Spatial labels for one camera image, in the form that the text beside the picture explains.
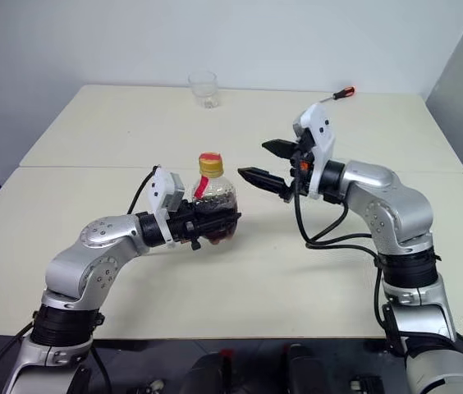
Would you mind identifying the small black white part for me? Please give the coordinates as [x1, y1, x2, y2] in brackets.
[348, 375, 378, 394]

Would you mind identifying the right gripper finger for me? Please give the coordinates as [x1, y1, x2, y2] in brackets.
[261, 139, 299, 161]
[237, 166, 292, 203]

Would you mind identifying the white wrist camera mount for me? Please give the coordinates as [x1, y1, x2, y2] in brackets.
[292, 102, 337, 201]
[148, 166, 186, 250]

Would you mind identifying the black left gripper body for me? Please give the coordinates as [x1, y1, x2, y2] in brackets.
[167, 200, 202, 252]

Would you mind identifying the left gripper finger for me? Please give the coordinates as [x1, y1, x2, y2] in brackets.
[193, 211, 244, 233]

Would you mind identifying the yellow bottle cap red tape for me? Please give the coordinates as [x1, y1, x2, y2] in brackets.
[198, 152, 225, 175]

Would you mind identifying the orange black handled screwdriver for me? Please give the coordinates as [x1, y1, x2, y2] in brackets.
[316, 85, 358, 103]

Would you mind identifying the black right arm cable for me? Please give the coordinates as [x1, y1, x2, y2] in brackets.
[291, 174, 405, 358]

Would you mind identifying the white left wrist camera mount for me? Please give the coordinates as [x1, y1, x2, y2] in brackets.
[148, 166, 186, 250]

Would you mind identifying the clear plastic drink bottle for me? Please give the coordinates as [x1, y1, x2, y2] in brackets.
[190, 167, 243, 246]

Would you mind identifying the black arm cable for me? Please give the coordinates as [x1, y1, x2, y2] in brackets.
[291, 174, 405, 358]
[126, 164, 163, 215]

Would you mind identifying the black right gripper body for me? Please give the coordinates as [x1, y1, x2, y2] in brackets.
[289, 129, 315, 198]

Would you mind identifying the clear glass tumbler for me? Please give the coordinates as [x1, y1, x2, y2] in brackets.
[187, 71, 221, 110]

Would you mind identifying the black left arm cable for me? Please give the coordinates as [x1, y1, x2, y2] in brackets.
[126, 164, 163, 215]

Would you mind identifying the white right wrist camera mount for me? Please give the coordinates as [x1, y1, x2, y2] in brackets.
[292, 102, 337, 201]

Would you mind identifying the dark rounded shape red stripe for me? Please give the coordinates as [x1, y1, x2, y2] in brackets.
[188, 348, 243, 394]

